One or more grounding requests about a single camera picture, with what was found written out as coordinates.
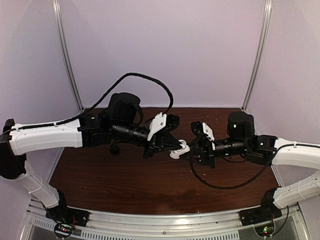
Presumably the aluminium frame post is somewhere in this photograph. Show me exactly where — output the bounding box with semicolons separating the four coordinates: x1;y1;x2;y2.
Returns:
241;0;273;112
52;0;84;112

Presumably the right black braided cable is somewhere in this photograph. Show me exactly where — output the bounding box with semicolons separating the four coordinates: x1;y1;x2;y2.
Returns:
188;136;320;190

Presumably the white charging case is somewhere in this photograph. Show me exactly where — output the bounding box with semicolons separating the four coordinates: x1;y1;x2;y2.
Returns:
169;139;190;160

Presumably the circuit board with leds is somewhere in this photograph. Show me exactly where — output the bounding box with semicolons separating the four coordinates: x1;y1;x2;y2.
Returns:
53;223;75;238
254;224;275;238

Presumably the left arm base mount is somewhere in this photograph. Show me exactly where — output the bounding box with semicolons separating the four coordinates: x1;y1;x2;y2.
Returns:
45;206;90;227

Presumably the left circuit board with leds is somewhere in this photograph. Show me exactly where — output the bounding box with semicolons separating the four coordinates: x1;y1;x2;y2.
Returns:
53;223;75;238

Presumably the right aluminium frame post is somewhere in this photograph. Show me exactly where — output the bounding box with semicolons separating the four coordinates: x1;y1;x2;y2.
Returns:
241;0;273;112

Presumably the left black braided cable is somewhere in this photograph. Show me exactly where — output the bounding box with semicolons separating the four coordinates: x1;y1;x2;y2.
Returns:
9;72;175;131

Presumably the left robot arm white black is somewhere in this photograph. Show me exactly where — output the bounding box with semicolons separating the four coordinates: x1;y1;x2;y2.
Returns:
0;92;190;222

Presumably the right circuit board with leds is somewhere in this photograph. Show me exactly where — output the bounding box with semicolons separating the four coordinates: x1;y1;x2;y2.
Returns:
254;224;275;238

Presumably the black braided cable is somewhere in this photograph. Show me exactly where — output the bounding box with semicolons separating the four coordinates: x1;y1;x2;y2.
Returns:
9;72;175;131
188;136;320;190

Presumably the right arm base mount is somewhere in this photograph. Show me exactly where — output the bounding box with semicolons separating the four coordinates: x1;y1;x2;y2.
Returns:
239;206;282;227

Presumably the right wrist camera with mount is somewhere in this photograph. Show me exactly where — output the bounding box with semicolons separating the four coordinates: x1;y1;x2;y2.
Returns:
190;121;215;143

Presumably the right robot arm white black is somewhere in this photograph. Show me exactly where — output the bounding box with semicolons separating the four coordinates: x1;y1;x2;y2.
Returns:
179;111;320;221

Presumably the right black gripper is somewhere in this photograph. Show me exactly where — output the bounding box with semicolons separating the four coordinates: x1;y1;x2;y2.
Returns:
179;137;248;170

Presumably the left aluminium frame post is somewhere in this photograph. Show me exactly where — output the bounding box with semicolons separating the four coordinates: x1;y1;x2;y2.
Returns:
52;0;84;112

